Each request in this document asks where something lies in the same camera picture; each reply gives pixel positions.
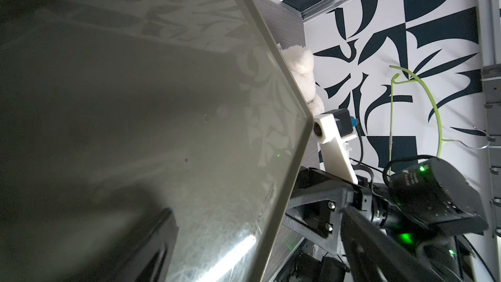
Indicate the green clothes hanger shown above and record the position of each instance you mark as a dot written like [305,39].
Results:
[442,110]

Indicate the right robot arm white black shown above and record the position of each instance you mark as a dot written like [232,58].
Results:
[411,227]

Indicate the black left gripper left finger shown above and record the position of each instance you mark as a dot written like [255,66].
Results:
[144,256]

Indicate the drawer unit olive cream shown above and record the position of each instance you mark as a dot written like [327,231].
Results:
[113,110]

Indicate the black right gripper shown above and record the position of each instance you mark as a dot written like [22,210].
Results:
[316,205]

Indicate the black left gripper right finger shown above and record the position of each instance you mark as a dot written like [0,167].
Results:
[372,256]

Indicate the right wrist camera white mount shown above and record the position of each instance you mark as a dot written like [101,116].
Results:
[333,130]

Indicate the white plush polar bear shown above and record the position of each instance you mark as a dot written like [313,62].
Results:
[300,61]

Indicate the dark wall hook rail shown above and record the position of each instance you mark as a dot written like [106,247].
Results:
[491,89]

